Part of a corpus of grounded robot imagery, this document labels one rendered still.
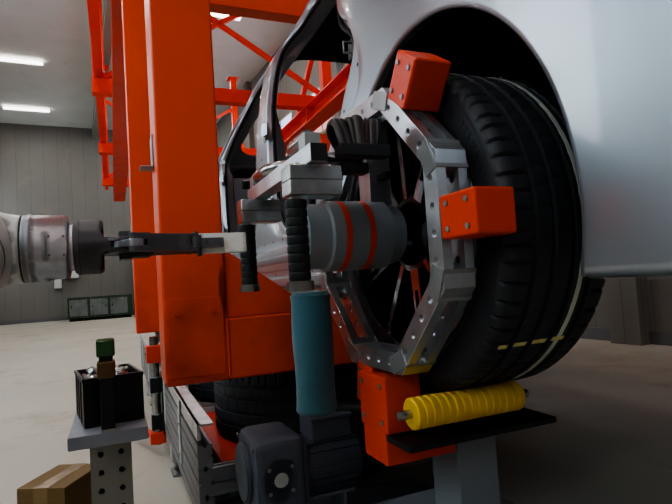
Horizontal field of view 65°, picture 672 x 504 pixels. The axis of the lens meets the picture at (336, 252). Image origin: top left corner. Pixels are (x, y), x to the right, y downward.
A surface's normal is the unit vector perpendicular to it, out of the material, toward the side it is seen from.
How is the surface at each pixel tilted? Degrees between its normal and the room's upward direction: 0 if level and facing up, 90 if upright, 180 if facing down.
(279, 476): 90
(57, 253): 90
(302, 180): 90
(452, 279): 90
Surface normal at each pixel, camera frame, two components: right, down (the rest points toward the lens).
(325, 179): 0.39, -0.07
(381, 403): -0.92, 0.04
